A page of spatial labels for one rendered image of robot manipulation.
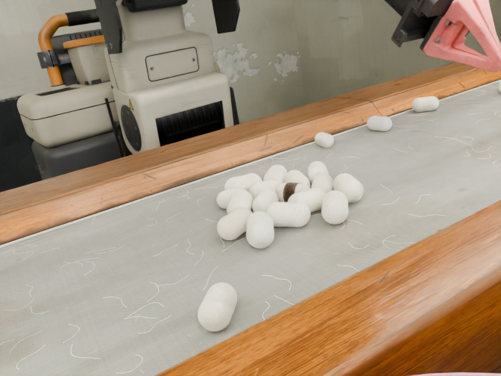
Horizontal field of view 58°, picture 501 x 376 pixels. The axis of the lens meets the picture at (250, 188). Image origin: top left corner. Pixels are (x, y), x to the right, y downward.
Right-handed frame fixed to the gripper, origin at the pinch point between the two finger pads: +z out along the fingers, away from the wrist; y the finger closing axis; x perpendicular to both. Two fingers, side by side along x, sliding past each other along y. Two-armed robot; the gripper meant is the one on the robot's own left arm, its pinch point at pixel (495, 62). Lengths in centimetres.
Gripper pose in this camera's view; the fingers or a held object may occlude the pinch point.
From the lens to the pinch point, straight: 53.4
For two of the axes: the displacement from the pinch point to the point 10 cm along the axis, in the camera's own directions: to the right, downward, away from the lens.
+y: 8.6, -2.9, 4.2
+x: -1.9, 5.8, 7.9
